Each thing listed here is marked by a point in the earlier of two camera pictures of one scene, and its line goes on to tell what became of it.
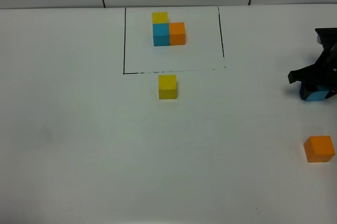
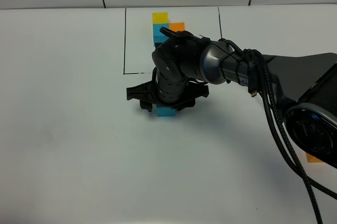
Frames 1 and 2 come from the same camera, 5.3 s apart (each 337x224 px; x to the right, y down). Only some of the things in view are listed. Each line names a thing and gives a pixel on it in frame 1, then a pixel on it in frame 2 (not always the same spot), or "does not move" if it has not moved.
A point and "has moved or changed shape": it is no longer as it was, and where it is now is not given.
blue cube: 319,95 has moved or changed shape
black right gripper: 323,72 to 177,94
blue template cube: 160,34 does not move
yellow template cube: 160,17 does not move
